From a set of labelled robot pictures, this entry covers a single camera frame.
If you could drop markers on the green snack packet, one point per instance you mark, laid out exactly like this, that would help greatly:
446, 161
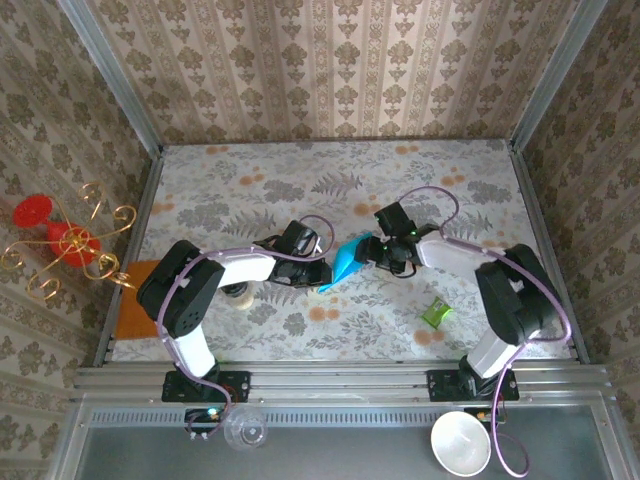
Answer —
436, 312

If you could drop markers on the red plastic goblet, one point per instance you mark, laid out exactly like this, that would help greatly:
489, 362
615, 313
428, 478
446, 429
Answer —
32, 212

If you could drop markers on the orange cloth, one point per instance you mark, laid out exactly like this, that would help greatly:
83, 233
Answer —
131, 310

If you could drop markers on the small circuit board green light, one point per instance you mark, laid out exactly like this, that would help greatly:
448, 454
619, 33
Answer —
202, 415

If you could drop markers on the small circuit board orange part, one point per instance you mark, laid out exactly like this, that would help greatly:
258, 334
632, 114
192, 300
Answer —
482, 416

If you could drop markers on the white bowl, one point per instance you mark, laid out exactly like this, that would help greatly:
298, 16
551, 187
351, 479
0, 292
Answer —
460, 442

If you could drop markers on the clear plastic cup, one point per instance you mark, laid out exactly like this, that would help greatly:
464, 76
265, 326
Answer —
245, 432

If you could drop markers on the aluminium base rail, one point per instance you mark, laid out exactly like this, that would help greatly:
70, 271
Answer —
340, 382

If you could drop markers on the grey metal tray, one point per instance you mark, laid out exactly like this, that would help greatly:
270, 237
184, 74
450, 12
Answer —
350, 450

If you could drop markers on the cream jar with black cap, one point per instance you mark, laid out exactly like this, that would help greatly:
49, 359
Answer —
244, 300

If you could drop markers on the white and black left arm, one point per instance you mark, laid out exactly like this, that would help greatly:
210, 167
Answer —
245, 262

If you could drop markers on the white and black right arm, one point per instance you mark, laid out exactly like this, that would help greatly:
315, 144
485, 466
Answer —
450, 255

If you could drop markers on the aluminium frame post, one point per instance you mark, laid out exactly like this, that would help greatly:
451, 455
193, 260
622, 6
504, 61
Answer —
120, 85
552, 75

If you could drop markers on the aluminium table side rail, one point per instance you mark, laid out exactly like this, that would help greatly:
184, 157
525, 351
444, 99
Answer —
142, 210
539, 225

